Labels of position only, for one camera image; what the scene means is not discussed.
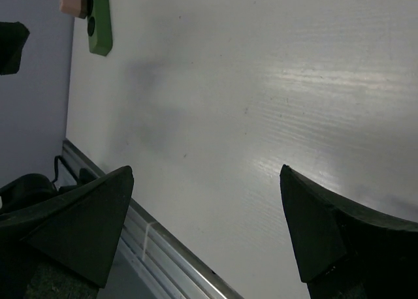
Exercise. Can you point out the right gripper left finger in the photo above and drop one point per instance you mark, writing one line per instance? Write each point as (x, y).
(61, 242)

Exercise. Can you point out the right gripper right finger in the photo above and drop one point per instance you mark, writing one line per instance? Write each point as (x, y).
(344, 249)

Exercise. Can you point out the green power strip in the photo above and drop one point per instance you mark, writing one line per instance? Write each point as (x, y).
(99, 27)

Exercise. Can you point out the pink plug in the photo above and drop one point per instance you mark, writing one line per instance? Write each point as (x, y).
(75, 8)

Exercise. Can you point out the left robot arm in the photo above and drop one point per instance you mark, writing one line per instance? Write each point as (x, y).
(13, 39)

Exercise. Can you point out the aluminium front rail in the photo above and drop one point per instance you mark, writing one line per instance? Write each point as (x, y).
(166, 266)

